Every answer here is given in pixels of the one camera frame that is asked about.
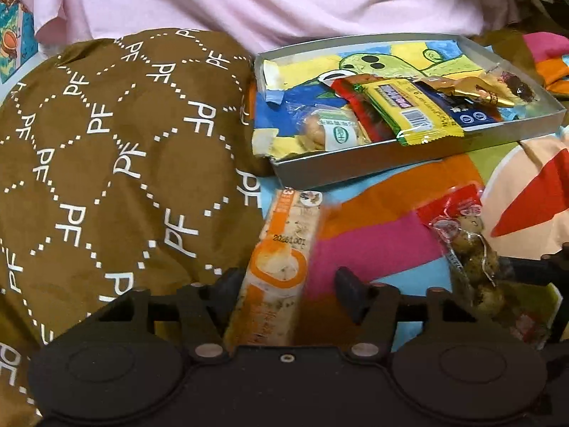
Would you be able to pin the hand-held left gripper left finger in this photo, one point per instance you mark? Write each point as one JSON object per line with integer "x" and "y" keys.
{"x": 224, "y": 289}

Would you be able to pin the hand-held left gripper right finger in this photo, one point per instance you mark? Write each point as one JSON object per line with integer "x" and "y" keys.
{"x": 349, "y": 289}

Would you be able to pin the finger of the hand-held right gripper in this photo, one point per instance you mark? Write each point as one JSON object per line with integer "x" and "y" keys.
{"x": 551, "y": 264}

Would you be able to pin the orange cracker packet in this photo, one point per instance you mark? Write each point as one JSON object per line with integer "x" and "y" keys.
{"x": 275, "y": 267}

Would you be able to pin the quail egg packet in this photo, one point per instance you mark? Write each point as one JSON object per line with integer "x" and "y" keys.
{"x": 471, "y": 253}

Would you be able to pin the cardboard tray with cartoon drawing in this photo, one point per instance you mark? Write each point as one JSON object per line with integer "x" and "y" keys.
{"x": 355, "y": 170}

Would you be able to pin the clear green label snack packet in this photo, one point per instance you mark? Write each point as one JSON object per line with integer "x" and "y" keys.
{"x": 338, "y": 135}

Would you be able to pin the dark blue snack packet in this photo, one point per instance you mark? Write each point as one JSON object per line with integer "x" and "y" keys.
{"x": 466, "y": 115}

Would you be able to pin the red snack packet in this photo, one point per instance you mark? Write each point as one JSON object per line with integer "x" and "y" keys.
{"x": 369, "y": 118}

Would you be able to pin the clear packet of dark snack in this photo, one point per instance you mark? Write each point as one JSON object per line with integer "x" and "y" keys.
{"x": 515, "y": 86}

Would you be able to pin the gold snack packet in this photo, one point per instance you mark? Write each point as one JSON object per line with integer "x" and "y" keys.
{"x": 480, "y": 91}

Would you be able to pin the yellow snack packet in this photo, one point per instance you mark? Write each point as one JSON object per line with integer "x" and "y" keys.
{"x": 409, "y": 111}

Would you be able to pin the colourful printed blanket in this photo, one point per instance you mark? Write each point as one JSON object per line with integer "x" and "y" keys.
{"x": 378, "y": 240}

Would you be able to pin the brown patterned quilt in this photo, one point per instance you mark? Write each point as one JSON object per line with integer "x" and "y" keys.
{"x": 111, "y": 164}

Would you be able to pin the pink sheet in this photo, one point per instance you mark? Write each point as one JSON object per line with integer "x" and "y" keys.
{"x": 266, "y": 0}

